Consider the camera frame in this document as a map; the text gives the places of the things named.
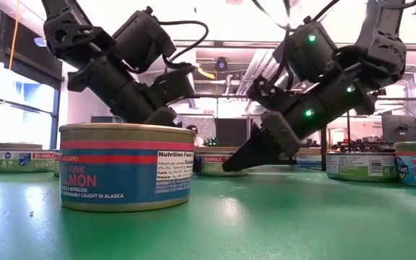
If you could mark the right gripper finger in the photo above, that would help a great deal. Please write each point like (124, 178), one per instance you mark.
(255, 151)

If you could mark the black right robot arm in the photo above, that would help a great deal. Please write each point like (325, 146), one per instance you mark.
(381, 54)

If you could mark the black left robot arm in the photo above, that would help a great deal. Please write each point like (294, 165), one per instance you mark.
(78, 36)

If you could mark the black screen panel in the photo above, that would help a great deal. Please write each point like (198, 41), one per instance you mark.
(231, 131)

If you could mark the grey cabinet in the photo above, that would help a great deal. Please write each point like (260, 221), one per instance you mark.
(101, 119)

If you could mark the person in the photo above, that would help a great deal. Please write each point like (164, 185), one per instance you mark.
(199, 141)

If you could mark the dark equipment clutter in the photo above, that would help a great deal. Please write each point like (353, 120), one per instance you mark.
(367, 145)

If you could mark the grey speckled panel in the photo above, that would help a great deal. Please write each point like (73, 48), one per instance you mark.
(204, 121)

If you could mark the black ceiling device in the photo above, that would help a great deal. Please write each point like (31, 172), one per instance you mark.
(381, 93)

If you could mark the yellow tape tag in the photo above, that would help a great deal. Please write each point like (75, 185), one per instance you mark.
(206, 72)

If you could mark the dark computer monitor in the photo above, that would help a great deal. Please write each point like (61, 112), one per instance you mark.
(403, 128)

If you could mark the large bright window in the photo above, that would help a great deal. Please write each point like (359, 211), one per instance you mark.
(20, 122)

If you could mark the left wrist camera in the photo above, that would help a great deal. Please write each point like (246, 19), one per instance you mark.
(173, 86)

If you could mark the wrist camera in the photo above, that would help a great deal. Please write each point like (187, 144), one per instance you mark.
(173, 86)
(269, 94)

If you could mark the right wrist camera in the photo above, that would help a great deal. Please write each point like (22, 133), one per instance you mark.
(269, 94)

